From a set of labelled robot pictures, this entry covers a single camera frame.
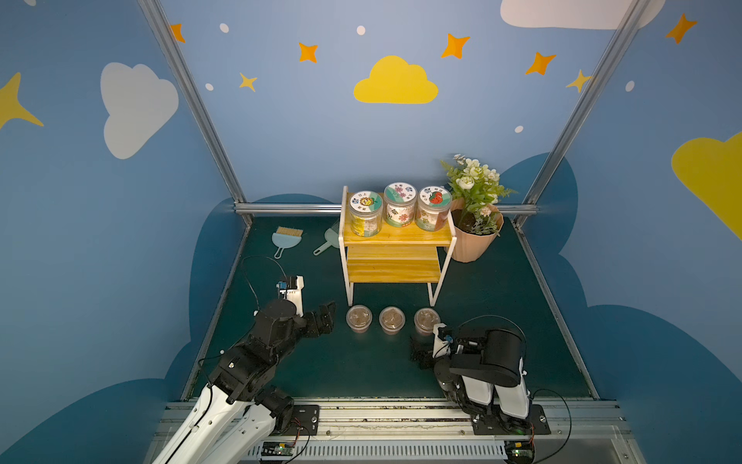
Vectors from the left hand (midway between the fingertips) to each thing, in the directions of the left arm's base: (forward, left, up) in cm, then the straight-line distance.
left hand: (319, 300), depth 72 cm
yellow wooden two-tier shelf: (+20, -20, -6) cm, 29 cm away
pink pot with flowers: (+38, -49, -5) cm, 62 cm away
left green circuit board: (-29, +10, -24) cm, 39 cm away
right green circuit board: (-28, -52, -25) cm, 65 cm away
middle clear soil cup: (+3, -19, -17) cm, 26 cm away
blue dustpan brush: (+40, +23, -23) cm, 51 cm away
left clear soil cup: (+4, -9, -18) cm, 21 cm away
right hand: (+1, -31, -22) cm, 38 cm away
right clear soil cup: (+4, -30, -19) cm, 35 cm away
